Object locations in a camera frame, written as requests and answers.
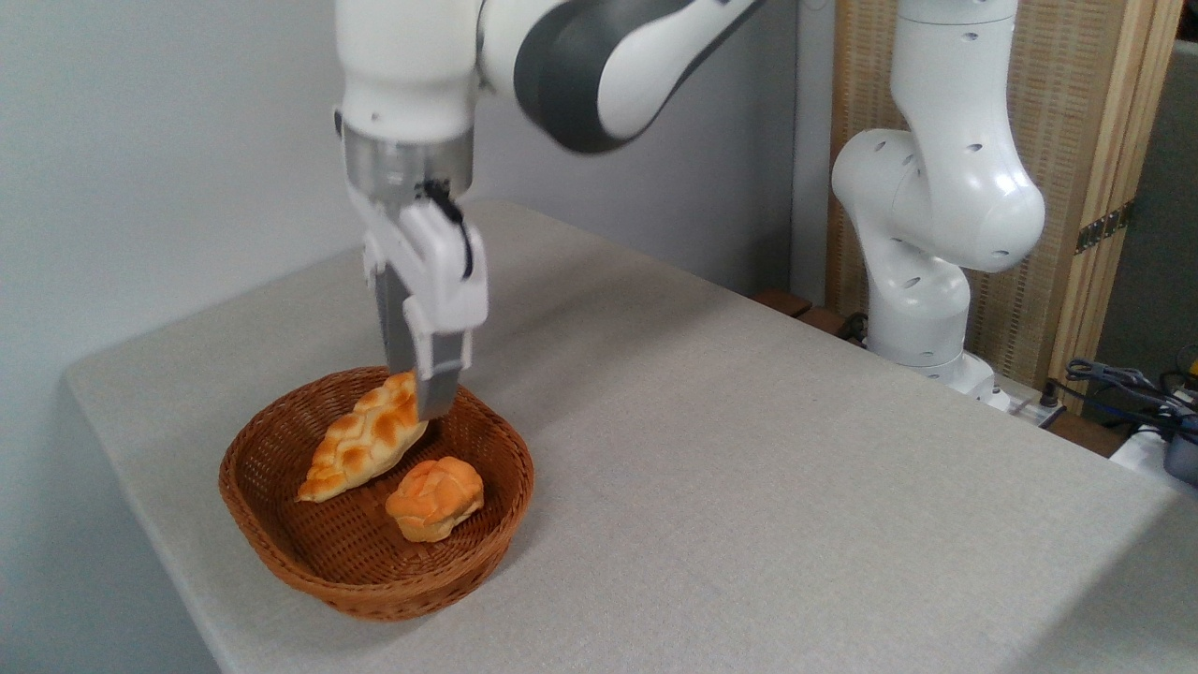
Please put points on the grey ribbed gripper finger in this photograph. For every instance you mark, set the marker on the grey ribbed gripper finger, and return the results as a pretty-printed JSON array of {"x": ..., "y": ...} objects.
[
  {"x": 438, "y": 384},
  {"x": 398, "y": 337}
]

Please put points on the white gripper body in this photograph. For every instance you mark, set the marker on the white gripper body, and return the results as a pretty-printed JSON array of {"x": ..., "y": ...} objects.
[{"x": 435, "y": 271}]

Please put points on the round braided bread bun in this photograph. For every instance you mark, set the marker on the round braided bread bun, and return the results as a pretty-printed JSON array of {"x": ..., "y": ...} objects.
[{"x": 435, "y": 499}]

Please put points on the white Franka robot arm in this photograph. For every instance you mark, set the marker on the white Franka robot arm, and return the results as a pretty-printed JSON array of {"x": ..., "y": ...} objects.
[{"x": 599, "y": 65}]

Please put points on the long braided bread loaf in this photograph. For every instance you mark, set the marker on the long braided bread loaf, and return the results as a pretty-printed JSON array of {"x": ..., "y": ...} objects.
[{"x": 365, "y": 440}]

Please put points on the brown woven wicker basket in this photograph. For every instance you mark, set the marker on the brown woven wicker basket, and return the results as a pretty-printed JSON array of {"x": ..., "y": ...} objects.
[{"x": 346, "y": 562}]

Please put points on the brown wooden block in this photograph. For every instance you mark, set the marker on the brown wooden block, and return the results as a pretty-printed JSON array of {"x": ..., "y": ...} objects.
[{"x": 781, "y": 301}]

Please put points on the beige tablecloth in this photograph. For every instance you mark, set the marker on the beige tablecloth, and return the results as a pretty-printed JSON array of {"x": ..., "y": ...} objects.
[{"x": 796, "y": 524}]

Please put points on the dark metal screen hinge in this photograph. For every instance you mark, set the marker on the dark metal screen hinge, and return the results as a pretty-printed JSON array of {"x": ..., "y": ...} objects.
[{"x": 1103, "y": 227}]

